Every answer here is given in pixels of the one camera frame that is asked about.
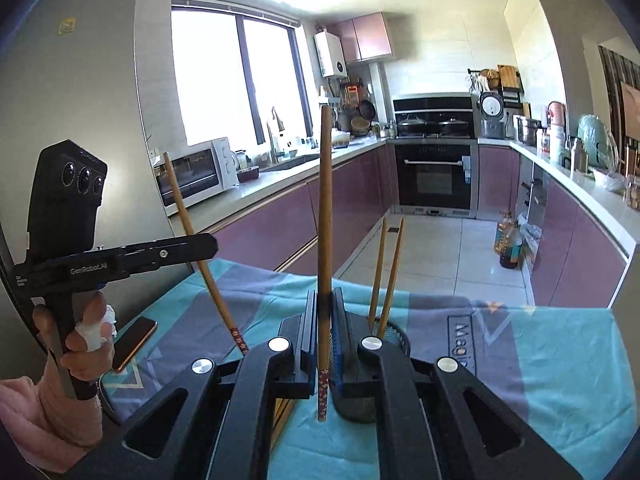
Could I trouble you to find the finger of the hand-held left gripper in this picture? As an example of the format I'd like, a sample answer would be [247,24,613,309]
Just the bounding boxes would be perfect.
[97,232,219,281]

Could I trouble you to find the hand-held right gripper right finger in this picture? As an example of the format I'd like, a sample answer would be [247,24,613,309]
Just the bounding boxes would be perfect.
[330,287,586,480]

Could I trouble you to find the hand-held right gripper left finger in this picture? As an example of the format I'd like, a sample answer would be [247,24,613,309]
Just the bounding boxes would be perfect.
[62,290,321,480]

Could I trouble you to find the black mesh utensil holder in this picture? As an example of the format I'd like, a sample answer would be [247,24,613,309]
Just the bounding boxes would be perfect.
[332,320,412,424]

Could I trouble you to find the wooden chopstick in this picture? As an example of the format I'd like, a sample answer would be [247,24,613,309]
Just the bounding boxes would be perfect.
[316,105,334,422]
[369,217,389,336]
[162,151,250,357]
[271,396,297,448]
[377,217,405,340]

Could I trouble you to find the person's left forearm pink sleeve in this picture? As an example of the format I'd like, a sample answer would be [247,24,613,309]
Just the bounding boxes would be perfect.
[0,355,104,474]

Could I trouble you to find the person's left hand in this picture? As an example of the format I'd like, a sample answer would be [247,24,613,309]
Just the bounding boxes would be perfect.
[32,290,118,387]

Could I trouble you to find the white toaster oven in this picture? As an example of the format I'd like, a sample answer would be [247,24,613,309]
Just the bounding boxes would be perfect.
[152,137,240,209]

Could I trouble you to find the pink base cabinets by window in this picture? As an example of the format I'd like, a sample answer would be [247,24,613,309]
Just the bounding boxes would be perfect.
[197,142,399,274]

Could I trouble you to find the smartphone with copper edge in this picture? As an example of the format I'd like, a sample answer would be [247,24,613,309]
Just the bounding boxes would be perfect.
[112,316,159,374]

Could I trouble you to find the silver refrigerator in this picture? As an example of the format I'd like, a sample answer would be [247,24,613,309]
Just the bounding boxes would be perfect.
[0,0,197,361]

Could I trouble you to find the chrome sink faucet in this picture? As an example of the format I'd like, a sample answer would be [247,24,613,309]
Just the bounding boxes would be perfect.
[266,106,286,164]

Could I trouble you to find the kitchen window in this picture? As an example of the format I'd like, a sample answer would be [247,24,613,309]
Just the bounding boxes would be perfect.
[170,4,314,147]

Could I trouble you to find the black built-in oven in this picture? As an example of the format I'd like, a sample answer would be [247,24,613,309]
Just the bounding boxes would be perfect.
[394,140,479,214]

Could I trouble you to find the cooking oil bottle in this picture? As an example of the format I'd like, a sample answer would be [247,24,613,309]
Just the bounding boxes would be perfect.
[493,211,524,270]

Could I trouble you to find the teal and grey tablecloth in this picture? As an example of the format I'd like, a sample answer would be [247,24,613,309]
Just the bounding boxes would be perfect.
[97,258,632,480]

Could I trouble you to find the black lidded wok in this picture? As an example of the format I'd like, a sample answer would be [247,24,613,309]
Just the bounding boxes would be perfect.
[396,114,437,136]

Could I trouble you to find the black lidded pan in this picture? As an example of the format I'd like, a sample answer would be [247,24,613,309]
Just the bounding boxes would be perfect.
[437,117,472,136]

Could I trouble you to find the pink base cabinets by rice cooker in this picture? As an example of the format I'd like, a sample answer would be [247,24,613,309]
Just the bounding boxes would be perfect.
[477,142,632,309]

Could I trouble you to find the black range hood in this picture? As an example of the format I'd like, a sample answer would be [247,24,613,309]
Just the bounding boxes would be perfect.
[392,92,475,120]

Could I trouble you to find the grey rice cooker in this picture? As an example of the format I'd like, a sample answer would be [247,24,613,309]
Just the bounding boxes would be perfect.
[478,91,507,140]

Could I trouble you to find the stainless steel pot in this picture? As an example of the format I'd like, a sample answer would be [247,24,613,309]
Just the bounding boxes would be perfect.
[514,115,542,145]

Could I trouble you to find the pink thermos jug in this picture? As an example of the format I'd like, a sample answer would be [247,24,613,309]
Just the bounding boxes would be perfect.
[546,101,568,157]

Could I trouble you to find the wooden cutting boards rack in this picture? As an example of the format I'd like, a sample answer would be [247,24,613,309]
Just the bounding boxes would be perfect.
[497,64,524,95]

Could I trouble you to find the mint green appliance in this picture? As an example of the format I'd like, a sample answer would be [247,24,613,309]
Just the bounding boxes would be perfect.
[577,113,614,172]

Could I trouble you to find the striped curtain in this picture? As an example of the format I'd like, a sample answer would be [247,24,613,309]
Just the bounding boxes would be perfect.
[597,44,640,177]

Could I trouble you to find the white wall water heater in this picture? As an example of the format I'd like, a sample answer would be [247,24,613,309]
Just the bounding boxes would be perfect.
[314,30,349,79]

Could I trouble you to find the pink wall cabinet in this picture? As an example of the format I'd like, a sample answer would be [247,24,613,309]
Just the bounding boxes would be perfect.
[327,11,394,65]

